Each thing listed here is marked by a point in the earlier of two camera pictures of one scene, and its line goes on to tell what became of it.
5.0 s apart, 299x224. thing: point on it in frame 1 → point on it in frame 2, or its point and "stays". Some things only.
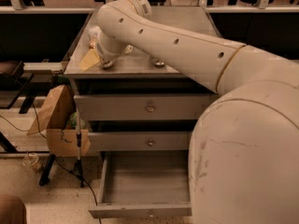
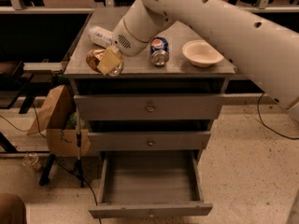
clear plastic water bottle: (95, 33) stays
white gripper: (103, 54) → (130, 42)
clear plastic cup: (30, 160) stays
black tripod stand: (78, 169) stays
